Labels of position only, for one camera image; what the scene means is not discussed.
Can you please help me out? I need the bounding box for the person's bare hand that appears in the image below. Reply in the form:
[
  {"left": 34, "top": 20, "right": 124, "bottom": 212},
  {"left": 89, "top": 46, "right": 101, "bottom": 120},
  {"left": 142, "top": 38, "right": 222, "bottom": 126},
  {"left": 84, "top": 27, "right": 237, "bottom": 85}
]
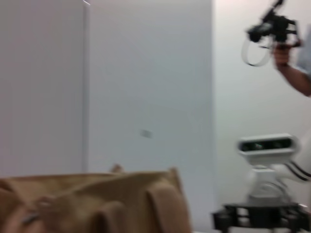
[{"left": 273, "top": 45, "right": 293, "bottom": 68}]

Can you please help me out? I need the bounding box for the light blue shirt sleeve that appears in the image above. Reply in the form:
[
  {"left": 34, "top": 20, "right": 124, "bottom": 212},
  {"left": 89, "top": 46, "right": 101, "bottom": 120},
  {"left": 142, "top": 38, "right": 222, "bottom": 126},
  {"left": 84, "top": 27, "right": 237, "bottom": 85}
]
[{"left": 296, "top": 23, "right": 311, "bottom": 75}]

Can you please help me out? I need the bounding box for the white strap loop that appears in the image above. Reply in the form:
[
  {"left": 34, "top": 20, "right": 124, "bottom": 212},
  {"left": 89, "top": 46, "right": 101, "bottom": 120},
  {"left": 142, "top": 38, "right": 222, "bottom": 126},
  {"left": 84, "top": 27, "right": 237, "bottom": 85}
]
[{"left": 241, "top": 38, "right": 272, "bottom": 67}]

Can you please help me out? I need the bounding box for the person's bare forearm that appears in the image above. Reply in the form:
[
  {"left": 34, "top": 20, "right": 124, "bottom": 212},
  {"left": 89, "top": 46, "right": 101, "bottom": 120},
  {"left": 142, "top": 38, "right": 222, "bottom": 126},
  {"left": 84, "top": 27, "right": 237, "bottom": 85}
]
[{"left": 276, "top": 62, "right": 311, "bottom": 98}]

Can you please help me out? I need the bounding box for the white robot neck base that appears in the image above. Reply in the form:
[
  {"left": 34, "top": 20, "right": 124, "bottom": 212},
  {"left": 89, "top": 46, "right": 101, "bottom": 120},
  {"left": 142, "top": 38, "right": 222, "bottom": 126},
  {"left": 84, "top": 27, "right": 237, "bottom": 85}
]
[{"left": 244, "top": 164, "right": 294, "bottom": 205}]

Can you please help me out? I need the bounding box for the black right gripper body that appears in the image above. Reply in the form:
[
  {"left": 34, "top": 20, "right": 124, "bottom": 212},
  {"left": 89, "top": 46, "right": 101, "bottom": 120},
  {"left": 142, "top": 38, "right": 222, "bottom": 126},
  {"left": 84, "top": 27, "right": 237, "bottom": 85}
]
[{"left": 210, "top": 202, "right": 307, "bottom": 233}]

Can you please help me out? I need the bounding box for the white robot head camera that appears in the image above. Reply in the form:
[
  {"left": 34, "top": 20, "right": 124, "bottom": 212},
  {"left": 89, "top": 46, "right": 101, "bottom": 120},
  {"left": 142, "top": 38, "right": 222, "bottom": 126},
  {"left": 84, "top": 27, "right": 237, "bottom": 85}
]
[{"left": 236, "top": 133, "right": 301, "bottom": 156}]

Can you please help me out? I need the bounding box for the khaki canvas food bag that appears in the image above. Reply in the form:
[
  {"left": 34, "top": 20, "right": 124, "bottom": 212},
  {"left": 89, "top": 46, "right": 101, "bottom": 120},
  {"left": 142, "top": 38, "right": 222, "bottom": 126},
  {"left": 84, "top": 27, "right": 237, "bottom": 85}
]
[{"left": 0, "top": 164, "right": 193, "bottom": 233}]

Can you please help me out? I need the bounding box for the silver metal zipper pull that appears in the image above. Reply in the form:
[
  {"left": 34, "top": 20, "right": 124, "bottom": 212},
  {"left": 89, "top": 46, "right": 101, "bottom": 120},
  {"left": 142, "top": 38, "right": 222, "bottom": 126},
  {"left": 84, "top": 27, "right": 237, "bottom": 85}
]
[{"left": 21, "top": 196, "right": 57, "bottom": 225}]

